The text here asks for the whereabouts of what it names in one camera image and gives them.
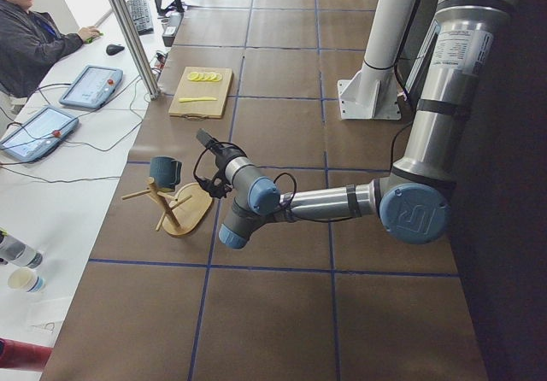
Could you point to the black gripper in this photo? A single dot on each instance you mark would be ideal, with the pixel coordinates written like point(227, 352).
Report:
point(217, 159)

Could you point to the dark blue-grey mug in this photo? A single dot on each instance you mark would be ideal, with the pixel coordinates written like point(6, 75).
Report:
point(165, 171)

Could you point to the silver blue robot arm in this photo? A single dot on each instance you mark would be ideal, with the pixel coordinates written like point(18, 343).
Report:
point(413, 201)

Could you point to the wooden cup storage rack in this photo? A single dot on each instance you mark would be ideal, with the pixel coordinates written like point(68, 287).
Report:
point(182, 210)

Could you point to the paper cup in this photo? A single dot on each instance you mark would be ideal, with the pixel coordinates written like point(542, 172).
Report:
point(26, 279)

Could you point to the bamboo cutting board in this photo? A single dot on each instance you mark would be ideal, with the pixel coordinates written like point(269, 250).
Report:
point(201, 93)

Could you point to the yellow plastic knife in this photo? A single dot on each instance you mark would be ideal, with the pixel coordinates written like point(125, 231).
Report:
point(196, 99)

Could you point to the blue teach pendant tablet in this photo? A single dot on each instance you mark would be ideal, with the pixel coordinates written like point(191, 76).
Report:
point(93, 87)
point(40, 135)

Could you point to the black power strip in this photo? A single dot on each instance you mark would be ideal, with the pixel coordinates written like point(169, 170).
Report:
point(170, 28)

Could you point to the black computer mouse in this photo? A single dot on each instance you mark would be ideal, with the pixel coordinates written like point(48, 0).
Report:
point(114, 49)

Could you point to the black keyboard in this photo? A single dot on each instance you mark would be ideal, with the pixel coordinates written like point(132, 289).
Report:
point(139, 11)

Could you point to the person in grey jacket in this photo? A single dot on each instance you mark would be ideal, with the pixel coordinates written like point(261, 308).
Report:
point(31, 45)

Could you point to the grey water bottle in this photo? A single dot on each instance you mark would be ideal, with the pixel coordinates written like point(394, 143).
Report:
point(16, 252)

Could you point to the red object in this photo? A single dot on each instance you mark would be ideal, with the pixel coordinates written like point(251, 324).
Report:
point(17, 355)

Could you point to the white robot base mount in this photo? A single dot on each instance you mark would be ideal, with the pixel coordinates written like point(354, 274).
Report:
point(372, 92)

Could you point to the aluminium frame post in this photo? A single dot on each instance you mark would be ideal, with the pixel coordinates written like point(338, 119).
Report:
point(136, 48)

